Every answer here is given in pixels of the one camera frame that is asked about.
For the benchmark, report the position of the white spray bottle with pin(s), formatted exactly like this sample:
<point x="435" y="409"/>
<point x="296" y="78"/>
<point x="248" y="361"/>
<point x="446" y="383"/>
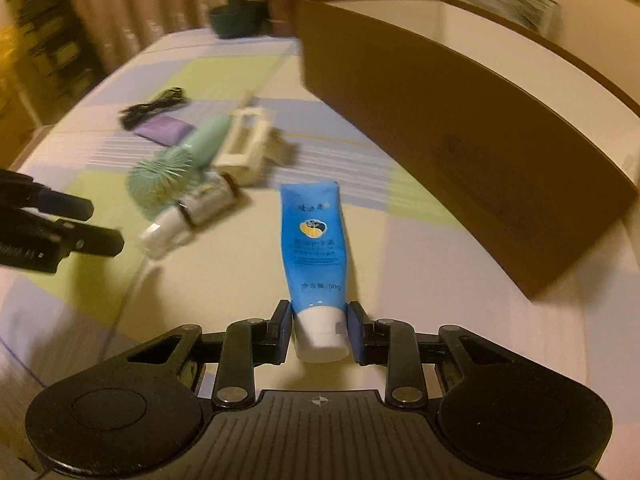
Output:
<point x="177" y="224"/>

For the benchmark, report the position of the checked blue green tablecloth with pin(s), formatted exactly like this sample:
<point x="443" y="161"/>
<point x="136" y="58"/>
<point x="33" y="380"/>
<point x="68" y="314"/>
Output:
<point x="201" y="249"/>

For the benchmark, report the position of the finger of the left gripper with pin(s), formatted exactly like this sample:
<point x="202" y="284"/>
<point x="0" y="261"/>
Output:
<point x="84" y="238"/>
<point x="22" y="191"/>

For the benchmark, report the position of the beige patterned curtain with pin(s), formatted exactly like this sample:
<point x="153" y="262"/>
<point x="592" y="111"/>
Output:
<point x="130" y="0"/>

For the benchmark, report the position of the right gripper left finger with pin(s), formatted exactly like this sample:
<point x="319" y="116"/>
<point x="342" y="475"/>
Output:
<point x="248" y="344"/>

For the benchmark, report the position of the framed landscape picture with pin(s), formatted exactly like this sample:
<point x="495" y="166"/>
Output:
<point x="540" y="16"/>

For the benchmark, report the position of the dark green glass teapot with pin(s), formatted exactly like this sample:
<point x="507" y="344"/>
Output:
<point x="235" y="7"/>

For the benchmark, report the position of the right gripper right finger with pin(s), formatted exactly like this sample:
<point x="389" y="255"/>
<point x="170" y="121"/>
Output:
<point x="392" y="344"/>

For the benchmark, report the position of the brown cardboard box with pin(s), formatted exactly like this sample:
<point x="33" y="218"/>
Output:
<point x="529" y="186"/>

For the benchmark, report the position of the mint handheld fan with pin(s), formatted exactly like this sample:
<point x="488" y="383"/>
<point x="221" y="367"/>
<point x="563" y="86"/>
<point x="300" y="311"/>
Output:
<point x="156" y="182"/>

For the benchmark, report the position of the cream hair claw clip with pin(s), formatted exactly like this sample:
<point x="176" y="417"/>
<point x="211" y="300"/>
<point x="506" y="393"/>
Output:
<point x="252" y="144"/>

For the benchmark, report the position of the blue cream tube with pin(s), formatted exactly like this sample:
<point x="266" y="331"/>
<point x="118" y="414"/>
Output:
<point x="315" y="260"/>

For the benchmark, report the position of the purple cosmetic tube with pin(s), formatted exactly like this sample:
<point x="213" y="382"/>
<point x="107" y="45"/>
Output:
<point x="164" y="130"/>

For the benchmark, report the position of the dark wooden shelf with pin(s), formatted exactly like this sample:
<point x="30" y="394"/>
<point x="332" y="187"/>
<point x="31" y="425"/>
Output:
<point x="58" y="43"/>

